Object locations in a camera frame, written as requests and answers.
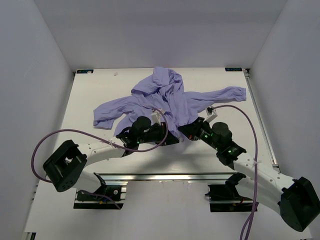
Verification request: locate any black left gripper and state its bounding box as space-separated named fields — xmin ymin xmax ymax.
xmin=137 ymin=122 xmax=179 ymax=147

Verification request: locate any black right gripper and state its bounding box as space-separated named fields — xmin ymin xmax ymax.
xmin=178 ymin=116 xmax=221 ymax=151

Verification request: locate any lavender zip-up hooded jacket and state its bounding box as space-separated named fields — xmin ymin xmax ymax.
xmin=93 ymin=67 xmax=247 ymax=139

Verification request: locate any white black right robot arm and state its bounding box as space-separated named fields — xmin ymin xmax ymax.
xmin=178 ymin=117 xmax=320 ymax=232

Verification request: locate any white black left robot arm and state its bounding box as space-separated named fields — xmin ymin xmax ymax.
xmin=42 ymin=112 xmax=180 ymax=200

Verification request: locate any blue label sticker right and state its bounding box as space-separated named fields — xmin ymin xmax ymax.
xmin=224 ymin=67 xmax=243 ymax=72

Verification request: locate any blue label sticker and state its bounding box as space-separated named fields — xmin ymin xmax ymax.
xmin=76 ymin=69 xmax=94 ymax=74
xmin=224 ymin=67 xmax=243 ymax=72

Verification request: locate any blue label sticker left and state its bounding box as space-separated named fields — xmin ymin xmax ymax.
xmin=76 ymin=69 xmax=94 ymax=74

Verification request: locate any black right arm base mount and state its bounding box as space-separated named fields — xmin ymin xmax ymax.
xmin=204 ymin=173 xmax=253 ymax=213

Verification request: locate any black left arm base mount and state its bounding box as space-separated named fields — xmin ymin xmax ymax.
xmin=73 ymin=180 xmax=128 ymax=210

